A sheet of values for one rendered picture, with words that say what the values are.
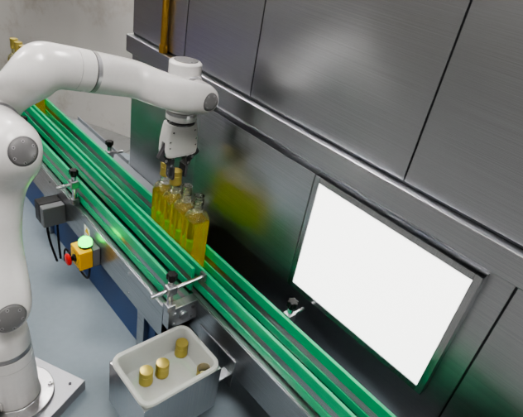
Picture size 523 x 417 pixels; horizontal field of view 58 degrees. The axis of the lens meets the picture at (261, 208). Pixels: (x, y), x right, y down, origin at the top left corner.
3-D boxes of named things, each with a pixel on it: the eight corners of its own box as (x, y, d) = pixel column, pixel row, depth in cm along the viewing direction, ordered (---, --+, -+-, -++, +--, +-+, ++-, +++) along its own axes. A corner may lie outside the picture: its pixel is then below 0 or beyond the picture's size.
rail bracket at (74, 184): (81, 205, 161) (79, 171, 154) (59, 210, 156) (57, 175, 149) (76, 199, 163) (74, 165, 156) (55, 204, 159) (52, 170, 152)
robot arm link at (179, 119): (187, 102, 130) (186, 112, 132) (160, 105, 125) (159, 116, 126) (205, 112, 125) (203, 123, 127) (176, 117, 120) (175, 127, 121)
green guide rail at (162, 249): (192, 289, 134) (195, 268, 130) (189, 290, 133) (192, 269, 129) (-6, 83, 235) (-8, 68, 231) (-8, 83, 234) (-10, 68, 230)
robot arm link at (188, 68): (205, 113, 125) (185, 102, 130) (211, 64, 118) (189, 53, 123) (179, 117, 119) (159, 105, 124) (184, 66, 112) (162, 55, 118)
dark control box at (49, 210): (66, 223, 171) (65, 204, 167) (44, 229, 166) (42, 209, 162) (57, 213, 176) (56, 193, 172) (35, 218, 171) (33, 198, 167)
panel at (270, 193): (426, 388, 106) (490, 273, 88) (419, 395, 104) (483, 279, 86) (198, 198, 158) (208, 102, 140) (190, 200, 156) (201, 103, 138)
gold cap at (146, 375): (143, 390, 117) (143, 378, 115) (136, 380, 119) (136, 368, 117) (155, 382, 119) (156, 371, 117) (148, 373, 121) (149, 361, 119)
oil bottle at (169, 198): (182, 250, 149) (188, 193, 138) (166, 255, 146) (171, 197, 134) (172, 241, 152) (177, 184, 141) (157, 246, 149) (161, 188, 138)
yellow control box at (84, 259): (100, 266, 155) (100, 247, 152) (79, 273, 151) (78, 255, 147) (91, 254, 160) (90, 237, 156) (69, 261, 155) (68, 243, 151)
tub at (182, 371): (218, 386, 123) (223, 364, 119) (142, 433, 109) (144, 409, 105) (182, 343, 134) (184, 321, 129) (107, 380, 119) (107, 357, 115)
